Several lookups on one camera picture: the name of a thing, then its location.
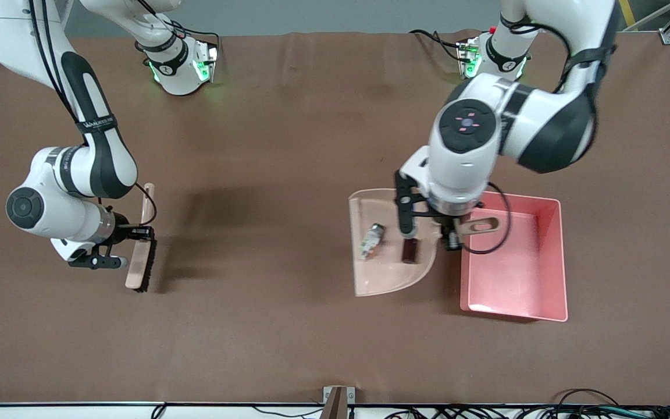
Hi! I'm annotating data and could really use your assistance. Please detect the beige brush black bristles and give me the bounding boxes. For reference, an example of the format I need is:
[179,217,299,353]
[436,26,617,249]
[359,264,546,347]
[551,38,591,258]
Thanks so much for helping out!
[125,183,157,293]

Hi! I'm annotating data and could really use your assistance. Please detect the beige plastic dustpan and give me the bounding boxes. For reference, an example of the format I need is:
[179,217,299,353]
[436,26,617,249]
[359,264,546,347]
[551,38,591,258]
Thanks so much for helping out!
[348,188,503,297]

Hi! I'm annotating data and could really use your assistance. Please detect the white orange push-button switch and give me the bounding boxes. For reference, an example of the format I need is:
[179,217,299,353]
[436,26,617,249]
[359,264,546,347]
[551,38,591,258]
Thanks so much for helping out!
[360,223,386,260]

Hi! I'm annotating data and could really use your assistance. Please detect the pink plastic bin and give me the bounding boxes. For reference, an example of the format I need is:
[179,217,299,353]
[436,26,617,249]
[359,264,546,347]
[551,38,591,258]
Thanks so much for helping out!
[459,190,569,322]

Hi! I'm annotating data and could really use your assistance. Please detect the brown table cover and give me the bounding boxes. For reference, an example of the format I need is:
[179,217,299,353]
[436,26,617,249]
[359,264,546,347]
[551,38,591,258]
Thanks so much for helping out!
[0,30,670,406]

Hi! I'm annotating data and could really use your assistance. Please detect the black floor cable bundle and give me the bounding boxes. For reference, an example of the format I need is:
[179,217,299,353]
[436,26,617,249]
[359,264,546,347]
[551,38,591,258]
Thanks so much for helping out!
[382,406,670,419]

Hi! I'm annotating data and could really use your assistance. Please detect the white table edge rail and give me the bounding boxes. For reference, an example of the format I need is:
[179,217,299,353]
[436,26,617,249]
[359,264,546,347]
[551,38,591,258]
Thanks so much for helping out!
[0,402,670,419]

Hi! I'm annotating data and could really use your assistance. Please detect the black base cable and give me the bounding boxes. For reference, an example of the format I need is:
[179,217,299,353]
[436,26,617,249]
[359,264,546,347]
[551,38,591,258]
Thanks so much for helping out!
[166,20,222,47]
[409,29,466,62]

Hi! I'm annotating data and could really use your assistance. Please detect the metal table-edge bracket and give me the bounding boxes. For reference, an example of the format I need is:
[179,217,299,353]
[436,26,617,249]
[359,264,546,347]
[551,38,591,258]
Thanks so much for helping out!
[322,386,357,419]

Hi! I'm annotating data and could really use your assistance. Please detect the black looped floor cable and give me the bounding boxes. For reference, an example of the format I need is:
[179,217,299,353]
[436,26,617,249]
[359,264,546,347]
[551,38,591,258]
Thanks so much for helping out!
[553,389,621,408]

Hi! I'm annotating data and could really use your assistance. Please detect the thin black floor cable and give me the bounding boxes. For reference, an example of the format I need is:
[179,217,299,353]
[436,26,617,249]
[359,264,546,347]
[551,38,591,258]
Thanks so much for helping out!
[254,407,324,418]

